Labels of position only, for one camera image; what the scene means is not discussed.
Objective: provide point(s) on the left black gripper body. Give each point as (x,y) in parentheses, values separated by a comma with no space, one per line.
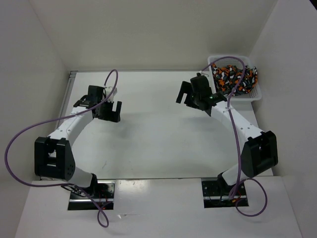
(106,113)

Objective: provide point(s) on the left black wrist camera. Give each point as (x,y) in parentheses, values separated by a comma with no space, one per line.
(95,94)

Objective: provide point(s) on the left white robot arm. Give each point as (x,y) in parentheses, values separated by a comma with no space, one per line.
(53,157)

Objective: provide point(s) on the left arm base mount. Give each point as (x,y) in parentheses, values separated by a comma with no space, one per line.
(104,197)

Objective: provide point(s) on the orange black camouflage shorts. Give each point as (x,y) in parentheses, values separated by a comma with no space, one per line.
(225,78)

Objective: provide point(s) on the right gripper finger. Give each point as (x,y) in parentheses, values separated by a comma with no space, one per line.
(189,101)
(184,89)

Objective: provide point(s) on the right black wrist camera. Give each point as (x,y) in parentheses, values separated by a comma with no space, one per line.
(200,85)

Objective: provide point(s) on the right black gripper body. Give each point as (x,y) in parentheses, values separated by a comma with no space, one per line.
(192,91)

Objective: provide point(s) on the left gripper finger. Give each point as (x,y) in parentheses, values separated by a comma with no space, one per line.
(105,111)
(116,114)

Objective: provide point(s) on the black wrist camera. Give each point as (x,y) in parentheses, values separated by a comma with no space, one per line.
(95,94)
(200,85)

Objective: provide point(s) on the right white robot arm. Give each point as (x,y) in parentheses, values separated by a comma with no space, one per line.
(257,149)

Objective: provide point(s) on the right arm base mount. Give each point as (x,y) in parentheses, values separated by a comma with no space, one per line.
(215,197)

